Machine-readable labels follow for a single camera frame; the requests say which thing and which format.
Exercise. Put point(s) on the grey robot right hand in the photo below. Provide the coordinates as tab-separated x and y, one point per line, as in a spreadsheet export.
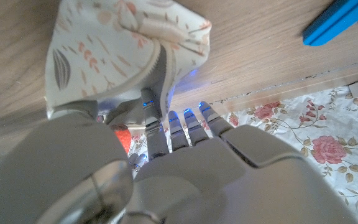
138	161

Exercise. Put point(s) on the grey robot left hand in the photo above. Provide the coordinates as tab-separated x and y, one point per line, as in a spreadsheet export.
197	174

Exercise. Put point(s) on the orange strawberry pen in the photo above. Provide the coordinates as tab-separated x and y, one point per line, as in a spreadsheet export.
123	140

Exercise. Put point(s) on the cream floral pen bag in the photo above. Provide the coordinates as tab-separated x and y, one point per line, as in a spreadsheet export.
120	40

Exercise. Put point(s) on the blue black block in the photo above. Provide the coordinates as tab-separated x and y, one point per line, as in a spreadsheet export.
331	21

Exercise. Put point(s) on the floral backdrop cloth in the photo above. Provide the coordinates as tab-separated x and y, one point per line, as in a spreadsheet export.
322	124

